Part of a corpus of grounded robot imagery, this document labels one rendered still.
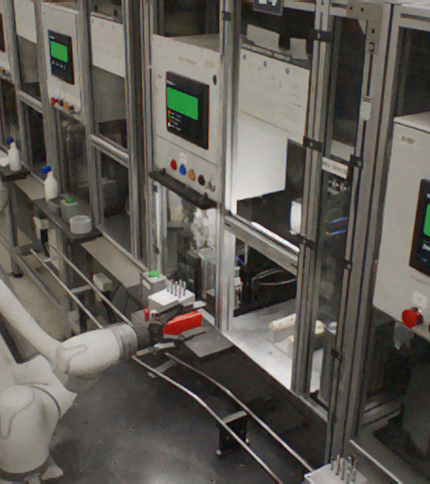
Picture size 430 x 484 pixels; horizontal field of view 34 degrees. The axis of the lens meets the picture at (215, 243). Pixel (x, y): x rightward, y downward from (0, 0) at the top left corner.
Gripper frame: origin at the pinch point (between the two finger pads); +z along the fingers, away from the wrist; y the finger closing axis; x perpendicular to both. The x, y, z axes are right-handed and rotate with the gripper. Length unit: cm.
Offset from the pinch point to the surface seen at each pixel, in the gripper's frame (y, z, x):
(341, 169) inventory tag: 51, 21, -32
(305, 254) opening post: 23.9, 21.9, -20.7
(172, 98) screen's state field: 53, 18, 45
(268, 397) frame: -48, 36, 9
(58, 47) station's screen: 55, 18, 145
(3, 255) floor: -113, 24, 305
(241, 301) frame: -15.8, 33.5, 24.9
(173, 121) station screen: 46, 18, 45
